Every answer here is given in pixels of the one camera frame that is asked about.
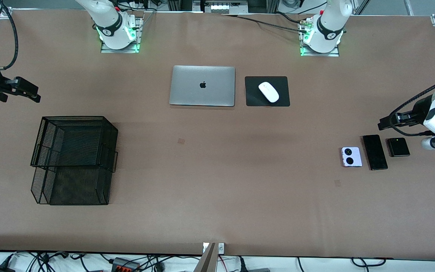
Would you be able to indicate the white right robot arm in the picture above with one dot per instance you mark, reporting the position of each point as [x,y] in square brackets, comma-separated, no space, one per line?
[111,30]

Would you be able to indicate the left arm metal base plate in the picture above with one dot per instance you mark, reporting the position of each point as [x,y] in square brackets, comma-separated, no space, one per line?
[319,54]

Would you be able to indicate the white computer mouse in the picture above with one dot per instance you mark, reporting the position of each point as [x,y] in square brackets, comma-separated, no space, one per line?
[269,91]

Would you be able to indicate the dark grey flip phone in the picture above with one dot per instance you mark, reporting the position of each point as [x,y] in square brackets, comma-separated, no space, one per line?
[398,148]

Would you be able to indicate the black mouse pad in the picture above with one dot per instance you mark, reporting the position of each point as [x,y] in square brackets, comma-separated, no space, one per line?
[251,96]

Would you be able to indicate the black power strip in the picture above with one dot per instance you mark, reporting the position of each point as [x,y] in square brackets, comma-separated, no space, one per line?
[125,265]

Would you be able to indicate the long black smartphone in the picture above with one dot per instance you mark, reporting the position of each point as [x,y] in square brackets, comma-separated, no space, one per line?
[375,152]

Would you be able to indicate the silver closed laptop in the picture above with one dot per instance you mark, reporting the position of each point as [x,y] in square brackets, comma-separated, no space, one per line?
[195,90]

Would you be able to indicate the lilac flip phone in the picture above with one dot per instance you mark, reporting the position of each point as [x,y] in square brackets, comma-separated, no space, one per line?
[351,156]

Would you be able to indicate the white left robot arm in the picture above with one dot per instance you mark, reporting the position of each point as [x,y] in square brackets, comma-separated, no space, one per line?
[330,26]

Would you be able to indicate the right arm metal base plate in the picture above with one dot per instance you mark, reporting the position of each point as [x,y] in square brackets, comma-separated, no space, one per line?
[119,50]

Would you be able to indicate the white metal bracket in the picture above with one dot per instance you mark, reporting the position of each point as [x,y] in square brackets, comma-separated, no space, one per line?
[221,248]

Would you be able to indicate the grey slanted post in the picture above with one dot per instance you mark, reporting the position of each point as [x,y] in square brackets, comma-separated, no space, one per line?
[207,262]

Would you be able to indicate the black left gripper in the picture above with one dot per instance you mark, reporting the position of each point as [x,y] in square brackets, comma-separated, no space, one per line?
[418,110]

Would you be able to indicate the white terminal block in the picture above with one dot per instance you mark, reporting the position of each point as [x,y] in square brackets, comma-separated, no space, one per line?
[219,7]

